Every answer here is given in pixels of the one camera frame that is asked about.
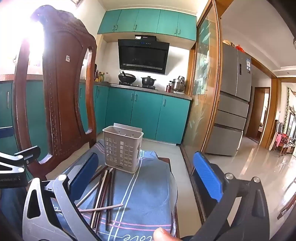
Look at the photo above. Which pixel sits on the red bottle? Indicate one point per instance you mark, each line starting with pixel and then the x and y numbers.
pixel 168 88

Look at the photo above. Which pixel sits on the tan bundle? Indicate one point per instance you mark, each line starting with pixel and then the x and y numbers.
pixel 227 42

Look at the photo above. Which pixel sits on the white square chair sticker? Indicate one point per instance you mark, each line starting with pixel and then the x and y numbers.
pixel 67 58

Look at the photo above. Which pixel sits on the blue striped cloth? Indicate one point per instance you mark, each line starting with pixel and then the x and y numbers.
pixel 143 190

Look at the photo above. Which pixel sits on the black cooking pot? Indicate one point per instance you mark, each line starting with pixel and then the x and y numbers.
pixel 148 81

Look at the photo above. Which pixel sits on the person's right hand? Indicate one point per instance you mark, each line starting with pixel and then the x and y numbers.
pixel 164 235

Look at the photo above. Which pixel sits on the beige plastic utensil basket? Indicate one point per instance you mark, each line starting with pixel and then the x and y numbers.
pixel 120 148

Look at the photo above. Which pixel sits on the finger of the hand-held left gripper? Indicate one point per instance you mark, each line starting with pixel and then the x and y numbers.
pixel 30 153
pixel 7 132

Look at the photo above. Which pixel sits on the yellow oil bottle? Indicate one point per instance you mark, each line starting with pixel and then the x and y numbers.
pixel 100 77

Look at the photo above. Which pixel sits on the grey kitchen countertop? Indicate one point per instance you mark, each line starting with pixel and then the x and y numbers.
pixel 175 95

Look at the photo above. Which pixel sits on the pink cloth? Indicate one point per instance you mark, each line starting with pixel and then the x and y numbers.
pixel 279 139

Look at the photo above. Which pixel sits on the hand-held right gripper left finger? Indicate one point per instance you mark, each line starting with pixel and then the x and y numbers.
pixel 84 173

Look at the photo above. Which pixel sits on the red plastic bag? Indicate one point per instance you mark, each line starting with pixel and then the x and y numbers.
pixel 238 48

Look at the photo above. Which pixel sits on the black range hood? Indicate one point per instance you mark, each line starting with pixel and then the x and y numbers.
pixel 143 55

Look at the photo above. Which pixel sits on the kitchen window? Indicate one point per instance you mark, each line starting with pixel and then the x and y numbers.
pixel 34 46

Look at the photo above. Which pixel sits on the wooden framed glass sliding door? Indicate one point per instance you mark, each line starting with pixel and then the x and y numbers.
pixel 203 92

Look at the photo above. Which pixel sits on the dark glass bottle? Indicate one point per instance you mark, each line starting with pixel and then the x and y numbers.
pixel 95 74

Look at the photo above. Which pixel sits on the teal kitchen cabinets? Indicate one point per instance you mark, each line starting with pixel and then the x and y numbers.
pixel 148 23
pixel 148 115

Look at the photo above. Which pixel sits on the wooden dining chairs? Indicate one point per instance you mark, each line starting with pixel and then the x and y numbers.
pixel 285 143

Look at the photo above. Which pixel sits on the teal lower kitchen cabinets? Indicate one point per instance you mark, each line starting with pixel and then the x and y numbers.
pixel 148 115

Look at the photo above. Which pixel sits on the wooden furniture leg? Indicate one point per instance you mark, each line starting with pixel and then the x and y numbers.
pixel 288 201

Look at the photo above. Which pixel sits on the pile of chopsticks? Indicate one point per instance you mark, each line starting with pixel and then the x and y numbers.
pixel 100 199

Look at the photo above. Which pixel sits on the teal upper kitchen cabinets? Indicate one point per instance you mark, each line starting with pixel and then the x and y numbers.
pixel 148 23

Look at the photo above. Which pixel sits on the gas stove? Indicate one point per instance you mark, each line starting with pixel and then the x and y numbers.
pixel 138 86

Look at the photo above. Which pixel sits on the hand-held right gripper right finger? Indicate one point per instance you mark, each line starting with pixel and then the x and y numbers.
pixel 208 178

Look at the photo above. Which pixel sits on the carved wooden chair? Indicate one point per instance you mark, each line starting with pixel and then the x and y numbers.
pixel 60 92

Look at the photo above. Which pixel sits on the grey multi-door refrigerator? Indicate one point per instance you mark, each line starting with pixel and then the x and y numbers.
pixel 231 92

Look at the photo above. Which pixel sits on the wooden doorway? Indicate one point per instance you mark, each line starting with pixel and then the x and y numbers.
pixel 251 115

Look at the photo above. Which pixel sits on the small stainless steel pot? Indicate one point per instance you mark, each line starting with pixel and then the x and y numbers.
pixel 181 79

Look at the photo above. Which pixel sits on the green vine plant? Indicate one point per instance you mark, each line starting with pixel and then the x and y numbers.
pixel 288 104

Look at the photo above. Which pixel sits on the black wok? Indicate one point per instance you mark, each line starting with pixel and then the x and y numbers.
pixel 127 78

